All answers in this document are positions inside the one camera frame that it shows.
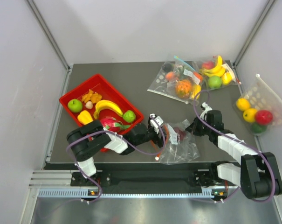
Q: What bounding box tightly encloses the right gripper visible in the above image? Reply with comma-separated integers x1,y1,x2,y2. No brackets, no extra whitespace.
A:
186,115,213,136

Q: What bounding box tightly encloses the dark red plum toy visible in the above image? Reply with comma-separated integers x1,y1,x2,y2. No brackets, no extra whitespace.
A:
174,127,186,141

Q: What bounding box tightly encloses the zip bag with red zipper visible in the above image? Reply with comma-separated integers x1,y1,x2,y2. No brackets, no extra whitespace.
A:
155,119,200,165

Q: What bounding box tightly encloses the yellow star fruit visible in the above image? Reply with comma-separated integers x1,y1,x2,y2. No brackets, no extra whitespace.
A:
77,110,94,125

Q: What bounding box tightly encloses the beige garlic toy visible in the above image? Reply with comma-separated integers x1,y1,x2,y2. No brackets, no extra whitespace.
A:
85,101,93,110

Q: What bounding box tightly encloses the orange mandarin cluster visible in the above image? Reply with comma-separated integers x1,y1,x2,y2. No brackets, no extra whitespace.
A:
81,90,102,104

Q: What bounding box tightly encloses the green apple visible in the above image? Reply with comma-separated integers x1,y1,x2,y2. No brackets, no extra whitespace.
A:
208,76,222,89
67,99,83,113

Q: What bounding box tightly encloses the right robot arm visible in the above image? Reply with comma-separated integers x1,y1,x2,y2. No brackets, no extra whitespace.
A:
186,109,282,202

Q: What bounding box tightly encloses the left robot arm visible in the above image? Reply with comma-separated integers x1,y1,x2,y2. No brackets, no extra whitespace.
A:
66,115,166,185

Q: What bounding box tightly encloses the yellow mango in blue-zip bag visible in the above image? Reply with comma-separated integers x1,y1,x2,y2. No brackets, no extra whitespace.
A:
190,84,201,99

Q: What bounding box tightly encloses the zip bag with blue zipper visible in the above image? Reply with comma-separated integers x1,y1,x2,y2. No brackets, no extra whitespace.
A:
165,56,204,104

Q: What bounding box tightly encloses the green apple in banana bag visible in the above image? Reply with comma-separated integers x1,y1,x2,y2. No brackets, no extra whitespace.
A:
208,76,222,89

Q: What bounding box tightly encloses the dotted flat zip bag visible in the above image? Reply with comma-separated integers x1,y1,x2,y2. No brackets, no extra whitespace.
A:
147,62,179,98

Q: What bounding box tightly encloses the yellow lemon in banana bag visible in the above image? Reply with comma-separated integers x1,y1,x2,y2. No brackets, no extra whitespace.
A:
221,72,233,86

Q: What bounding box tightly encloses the zip bag with bananas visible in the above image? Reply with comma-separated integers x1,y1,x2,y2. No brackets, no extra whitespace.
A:
194,55,241,90

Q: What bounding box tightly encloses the yellow banana bunch in bag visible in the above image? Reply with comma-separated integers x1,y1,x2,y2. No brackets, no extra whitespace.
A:
200,55,226,77

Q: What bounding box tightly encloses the red apple in dotted bag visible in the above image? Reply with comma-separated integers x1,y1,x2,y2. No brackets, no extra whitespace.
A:
255,110,273,126

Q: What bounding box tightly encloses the dotted zip bag with lemons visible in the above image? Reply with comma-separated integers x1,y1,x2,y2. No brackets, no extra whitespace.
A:
234,74,282,136

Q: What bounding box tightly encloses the orange pineapple toy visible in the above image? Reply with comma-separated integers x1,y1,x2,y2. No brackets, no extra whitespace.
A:
175,79,192,98

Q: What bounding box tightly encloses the pink dragon fruit toy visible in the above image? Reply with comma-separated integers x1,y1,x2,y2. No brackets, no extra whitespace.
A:
100,117,130,133

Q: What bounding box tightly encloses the yellow lemon left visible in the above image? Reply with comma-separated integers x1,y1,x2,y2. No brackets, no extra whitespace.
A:
236,98,250,112

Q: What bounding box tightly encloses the orange tomato toy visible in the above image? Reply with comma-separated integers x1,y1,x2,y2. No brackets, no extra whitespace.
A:
193,72,204,82

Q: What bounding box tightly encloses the yellow orange with green stem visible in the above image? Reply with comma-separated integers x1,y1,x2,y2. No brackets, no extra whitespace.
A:
243,108,258,123

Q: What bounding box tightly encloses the dark green avocado toy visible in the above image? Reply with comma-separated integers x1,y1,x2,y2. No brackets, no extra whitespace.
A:
250,123,267,134

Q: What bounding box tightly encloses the orange persimmon toy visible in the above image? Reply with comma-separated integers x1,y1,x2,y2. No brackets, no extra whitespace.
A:
165,71,176,81

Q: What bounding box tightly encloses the red peach toy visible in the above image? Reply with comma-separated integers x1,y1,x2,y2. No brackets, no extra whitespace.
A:
202,61,214,70

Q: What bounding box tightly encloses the banana bunch in tray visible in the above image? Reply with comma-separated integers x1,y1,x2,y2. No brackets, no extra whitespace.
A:
93,100,124,119

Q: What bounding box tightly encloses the red plastic tray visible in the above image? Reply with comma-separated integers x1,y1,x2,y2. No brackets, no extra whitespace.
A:
59,73,144,153

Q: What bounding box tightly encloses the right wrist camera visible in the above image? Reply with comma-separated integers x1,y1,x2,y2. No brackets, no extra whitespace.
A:
200,102,213,120

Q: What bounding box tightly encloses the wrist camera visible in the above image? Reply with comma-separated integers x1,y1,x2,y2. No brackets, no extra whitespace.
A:
200,102,213,120
149,113,164,134

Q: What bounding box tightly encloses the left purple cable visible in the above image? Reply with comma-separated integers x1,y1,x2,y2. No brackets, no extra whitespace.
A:
66,115,167,203

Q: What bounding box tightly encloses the purple cable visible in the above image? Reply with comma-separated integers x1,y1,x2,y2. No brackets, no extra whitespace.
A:
193,90,277,203
66,115,167,203

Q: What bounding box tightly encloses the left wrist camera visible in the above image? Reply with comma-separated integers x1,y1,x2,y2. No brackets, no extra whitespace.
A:
149,113,164,134

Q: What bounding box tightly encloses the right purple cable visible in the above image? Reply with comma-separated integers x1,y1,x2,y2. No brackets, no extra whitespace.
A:
193,90,277,203

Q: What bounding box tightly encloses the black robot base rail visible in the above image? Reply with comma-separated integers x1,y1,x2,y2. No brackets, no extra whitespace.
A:
70,161,246,194

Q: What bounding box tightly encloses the white slotted cable duct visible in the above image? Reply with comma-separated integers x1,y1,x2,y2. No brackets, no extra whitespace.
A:
38,188,227,199

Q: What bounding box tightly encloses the aluminium corner post right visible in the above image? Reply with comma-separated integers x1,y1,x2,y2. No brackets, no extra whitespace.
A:
233,0,277,68

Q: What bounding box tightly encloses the aluminium corner post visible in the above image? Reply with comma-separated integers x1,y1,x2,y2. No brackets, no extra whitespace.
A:
233,0,277,68
25,0,70,70

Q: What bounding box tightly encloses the aluminium corner post left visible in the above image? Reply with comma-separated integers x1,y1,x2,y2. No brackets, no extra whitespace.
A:
25,0,70,70

